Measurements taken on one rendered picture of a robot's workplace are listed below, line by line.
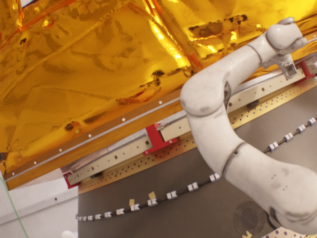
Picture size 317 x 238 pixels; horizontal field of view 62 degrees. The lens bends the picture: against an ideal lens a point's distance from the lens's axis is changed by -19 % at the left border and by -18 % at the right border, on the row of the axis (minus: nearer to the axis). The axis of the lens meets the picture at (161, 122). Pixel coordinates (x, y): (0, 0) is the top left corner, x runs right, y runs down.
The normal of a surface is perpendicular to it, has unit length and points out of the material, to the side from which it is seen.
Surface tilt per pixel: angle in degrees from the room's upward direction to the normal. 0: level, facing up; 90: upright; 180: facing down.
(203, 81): 48
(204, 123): 53
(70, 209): 90
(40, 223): 90
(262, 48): 91
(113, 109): 133
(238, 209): 62
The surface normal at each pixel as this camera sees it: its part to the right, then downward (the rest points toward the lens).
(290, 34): 0.26, -0.15
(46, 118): -0.12, 0.04
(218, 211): -0.36, -0.44
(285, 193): -0.51, -0.54
